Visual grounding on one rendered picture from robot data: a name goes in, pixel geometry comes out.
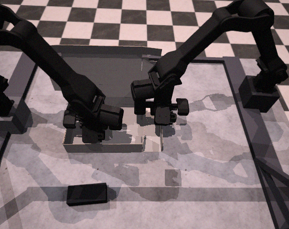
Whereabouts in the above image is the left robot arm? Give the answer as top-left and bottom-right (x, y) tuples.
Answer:
(0, 4), (124, 144)

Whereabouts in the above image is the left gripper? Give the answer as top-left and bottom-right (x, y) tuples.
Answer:
(63, 110), (122, 130)

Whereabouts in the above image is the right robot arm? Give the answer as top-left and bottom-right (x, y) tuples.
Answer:
(131, 0), (289, 126)

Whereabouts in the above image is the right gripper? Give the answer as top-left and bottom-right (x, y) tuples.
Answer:
(134, 95), (189, 116)

